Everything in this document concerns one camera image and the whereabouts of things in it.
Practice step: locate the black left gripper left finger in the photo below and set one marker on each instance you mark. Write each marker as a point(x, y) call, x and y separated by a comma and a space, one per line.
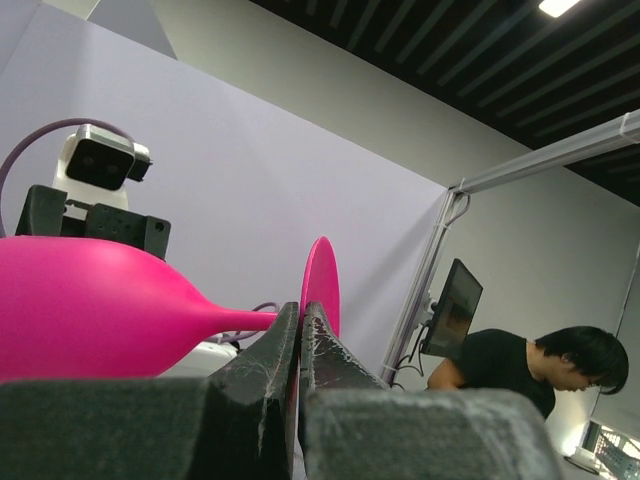
point(237, 423)

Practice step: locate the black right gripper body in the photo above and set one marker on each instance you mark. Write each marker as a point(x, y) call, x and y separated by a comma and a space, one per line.
point(49, 212)

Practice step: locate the white frame post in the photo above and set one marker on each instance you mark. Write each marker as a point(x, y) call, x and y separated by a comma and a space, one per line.
point(551, 250)

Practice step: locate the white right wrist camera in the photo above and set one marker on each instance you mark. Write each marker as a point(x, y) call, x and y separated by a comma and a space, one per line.
point(95, 163)

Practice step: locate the person in black shirt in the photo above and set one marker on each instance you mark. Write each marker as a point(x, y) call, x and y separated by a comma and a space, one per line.
point(571, 359)

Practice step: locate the black monitor on mount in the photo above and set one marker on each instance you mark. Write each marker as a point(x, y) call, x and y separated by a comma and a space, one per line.
point(453, 313)

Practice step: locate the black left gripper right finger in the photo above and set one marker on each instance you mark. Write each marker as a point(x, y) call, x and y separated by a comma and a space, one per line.
point(352, 427)

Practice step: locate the pink plastic wine glass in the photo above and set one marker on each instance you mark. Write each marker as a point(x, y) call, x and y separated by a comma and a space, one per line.
point(82, 308)

